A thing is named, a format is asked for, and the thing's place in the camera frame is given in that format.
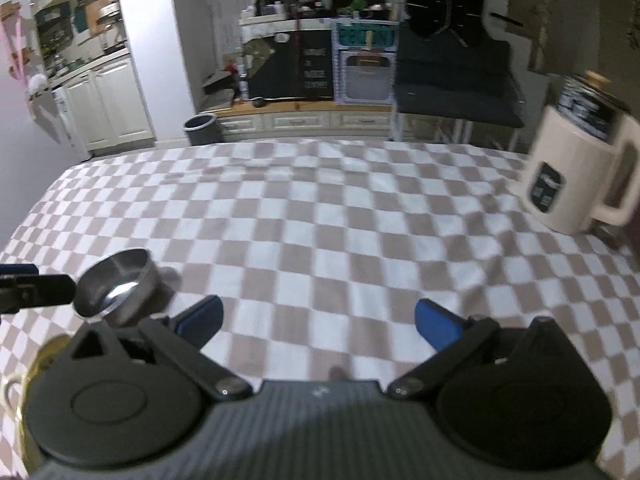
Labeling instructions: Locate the pink ribbon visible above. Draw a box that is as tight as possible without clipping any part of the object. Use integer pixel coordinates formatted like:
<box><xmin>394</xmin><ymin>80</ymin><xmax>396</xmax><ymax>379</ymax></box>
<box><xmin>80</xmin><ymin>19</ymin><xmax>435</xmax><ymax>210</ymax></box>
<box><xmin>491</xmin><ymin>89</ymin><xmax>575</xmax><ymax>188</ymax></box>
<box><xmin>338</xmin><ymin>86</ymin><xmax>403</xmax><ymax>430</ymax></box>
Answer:
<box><xmin>0</xmin><ymin>7</ymin><xmax>36</xmax><ymax>86</ymax></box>

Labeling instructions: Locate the grey trash bin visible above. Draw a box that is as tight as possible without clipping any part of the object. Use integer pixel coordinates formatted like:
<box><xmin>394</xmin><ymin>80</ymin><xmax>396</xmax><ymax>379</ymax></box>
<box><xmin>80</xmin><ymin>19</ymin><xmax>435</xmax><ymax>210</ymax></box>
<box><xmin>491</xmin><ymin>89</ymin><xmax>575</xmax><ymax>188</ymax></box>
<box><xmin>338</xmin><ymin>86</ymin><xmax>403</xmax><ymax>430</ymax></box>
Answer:
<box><xmin>183</xmin><ymin>113</ymin><xmax>221</xmax><ymax>147</ymax></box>

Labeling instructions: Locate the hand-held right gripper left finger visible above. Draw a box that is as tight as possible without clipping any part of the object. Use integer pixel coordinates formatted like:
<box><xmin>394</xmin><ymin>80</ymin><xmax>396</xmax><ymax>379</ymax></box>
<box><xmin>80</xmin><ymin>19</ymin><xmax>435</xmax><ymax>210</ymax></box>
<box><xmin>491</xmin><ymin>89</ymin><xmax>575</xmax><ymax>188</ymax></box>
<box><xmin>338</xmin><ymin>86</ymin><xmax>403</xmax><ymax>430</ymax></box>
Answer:
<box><xmin>60</xmin><ymin>296</ymin><xmax>253</xmax><ymax>402</ymax></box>

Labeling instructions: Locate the cream electric kettle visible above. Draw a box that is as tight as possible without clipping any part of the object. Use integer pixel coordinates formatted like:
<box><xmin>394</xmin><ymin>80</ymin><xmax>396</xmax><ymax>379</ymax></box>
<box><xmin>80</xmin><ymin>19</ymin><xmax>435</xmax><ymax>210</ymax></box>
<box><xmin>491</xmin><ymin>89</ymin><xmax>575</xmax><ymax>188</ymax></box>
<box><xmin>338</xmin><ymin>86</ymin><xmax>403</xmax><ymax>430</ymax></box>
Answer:
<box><xmin>520</xmin><ymin>71</ymin><xmax>640</xmax><ymax>236</ymax></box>

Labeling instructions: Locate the white drawer cabinet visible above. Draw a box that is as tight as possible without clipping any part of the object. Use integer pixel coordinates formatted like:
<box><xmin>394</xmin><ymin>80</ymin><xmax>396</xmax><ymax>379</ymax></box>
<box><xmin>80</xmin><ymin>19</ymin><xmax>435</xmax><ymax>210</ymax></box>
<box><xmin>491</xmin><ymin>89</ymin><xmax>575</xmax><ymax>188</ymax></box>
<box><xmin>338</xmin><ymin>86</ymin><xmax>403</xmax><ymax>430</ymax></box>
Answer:
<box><xmin>200</xmin><ymin>102</ymin><xmax>396</xmax><ymax>143</ymax></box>

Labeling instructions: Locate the dark folding chair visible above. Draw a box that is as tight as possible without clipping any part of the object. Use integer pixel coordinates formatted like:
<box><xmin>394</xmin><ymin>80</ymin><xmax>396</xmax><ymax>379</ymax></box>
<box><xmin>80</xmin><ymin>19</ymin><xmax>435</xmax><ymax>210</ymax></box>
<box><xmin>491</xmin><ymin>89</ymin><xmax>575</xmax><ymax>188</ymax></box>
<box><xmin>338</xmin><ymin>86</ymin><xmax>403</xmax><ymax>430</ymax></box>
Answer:
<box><xmin>392</xmin><ymin>25</ymin><xmax>526</xmax><ymax>151</ymax></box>

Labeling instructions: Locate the white shelf rack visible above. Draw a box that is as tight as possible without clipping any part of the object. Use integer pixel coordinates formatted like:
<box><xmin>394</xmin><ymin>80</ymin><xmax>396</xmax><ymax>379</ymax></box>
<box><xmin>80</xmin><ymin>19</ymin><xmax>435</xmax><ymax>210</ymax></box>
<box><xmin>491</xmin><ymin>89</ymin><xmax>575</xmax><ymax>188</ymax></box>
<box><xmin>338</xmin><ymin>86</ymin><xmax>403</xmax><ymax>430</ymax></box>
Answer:
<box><xmin>235</xmin><ymin>0</ymin><xmax>291</xmax><ymax>23</ymax></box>

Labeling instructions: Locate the brown white checkered tablecloth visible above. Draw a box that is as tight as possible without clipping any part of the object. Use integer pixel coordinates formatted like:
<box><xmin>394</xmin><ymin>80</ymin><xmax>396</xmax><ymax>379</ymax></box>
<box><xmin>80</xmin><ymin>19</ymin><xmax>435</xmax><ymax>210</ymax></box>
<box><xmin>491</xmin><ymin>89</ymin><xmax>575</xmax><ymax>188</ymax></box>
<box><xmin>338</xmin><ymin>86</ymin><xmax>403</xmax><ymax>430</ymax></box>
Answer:
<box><xmin>0</xmin><ymin>137</ymin><xmax>640</xmax><ymax>480</ymax></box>

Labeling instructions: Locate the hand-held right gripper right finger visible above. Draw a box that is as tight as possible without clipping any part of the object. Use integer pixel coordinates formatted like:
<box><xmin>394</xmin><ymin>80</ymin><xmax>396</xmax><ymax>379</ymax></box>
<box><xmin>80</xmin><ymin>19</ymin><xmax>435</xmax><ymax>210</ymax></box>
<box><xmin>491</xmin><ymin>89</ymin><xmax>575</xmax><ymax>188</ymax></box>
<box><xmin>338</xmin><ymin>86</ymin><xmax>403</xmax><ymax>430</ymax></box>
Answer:
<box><xmin>387</xmin><ymin>298</ymin><xmax>578</xmax><ymax>402</ymax></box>

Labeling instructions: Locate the black chalkboard sign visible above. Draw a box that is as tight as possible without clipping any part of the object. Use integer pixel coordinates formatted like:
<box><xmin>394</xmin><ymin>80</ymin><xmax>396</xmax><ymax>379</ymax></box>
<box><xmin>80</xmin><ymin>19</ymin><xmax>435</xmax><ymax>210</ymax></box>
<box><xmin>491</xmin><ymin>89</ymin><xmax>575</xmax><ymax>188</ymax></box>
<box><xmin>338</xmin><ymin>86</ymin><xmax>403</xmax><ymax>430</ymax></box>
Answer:
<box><xmin>248</xmin><ymin>30</ymin><xmax>333</xmax><ymax>103</ymax></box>

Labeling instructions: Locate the white kitchen cabinet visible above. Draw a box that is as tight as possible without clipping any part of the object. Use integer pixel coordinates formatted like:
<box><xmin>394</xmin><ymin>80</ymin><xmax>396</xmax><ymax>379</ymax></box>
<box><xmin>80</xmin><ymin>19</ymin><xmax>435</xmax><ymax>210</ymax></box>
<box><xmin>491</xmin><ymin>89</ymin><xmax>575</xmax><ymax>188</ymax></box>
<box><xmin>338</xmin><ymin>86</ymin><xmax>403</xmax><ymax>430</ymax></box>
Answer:
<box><xmin>50</xmin><ymin>55</ymin><xmax>156</xmax><ymax>156</ymax></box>

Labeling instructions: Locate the blue white cardboard box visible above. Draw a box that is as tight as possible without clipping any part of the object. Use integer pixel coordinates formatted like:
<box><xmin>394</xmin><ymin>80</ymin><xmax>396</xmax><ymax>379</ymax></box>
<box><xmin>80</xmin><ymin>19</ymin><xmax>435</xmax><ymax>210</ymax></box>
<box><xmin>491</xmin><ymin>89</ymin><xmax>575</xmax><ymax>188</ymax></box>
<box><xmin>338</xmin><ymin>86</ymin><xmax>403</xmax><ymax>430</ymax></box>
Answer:
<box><xmin>332</xmin><ymin>19</ymin><xmax>398</xmax><ymax>107</ymax></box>

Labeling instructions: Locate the black vest with white trim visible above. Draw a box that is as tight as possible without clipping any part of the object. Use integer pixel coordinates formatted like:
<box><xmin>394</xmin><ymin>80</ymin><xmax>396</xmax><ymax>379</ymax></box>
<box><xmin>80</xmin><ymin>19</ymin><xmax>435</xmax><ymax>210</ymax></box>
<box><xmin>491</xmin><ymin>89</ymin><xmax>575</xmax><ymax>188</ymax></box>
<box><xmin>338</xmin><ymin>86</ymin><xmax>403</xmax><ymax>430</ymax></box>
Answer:
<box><xmin>402</xmin><ymin>0</ymin><xmax>488</xmax><ymax>46</ymax></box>

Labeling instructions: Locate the small steel bowl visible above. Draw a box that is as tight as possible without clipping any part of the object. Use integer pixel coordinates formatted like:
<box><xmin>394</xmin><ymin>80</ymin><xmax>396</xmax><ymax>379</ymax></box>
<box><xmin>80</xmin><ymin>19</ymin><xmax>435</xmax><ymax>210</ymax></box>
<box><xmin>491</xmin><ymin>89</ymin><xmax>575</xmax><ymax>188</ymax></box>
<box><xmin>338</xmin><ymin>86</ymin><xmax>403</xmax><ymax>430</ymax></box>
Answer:
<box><xmin>74</xmin><ymin>249</ymin><xmax>162</xmax><ymax>328</ymax></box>

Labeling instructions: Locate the cream two-handled bowl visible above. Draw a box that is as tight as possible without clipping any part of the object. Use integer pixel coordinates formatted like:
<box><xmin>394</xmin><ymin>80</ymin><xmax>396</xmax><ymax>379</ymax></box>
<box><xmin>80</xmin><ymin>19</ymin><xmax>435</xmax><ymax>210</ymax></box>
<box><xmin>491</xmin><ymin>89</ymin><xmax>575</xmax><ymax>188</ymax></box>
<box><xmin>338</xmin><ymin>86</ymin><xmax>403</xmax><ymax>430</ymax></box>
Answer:
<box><xmin>2</xmin><ymin>336</ymin><xmax>71</xmax><ymax>478</ymax></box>

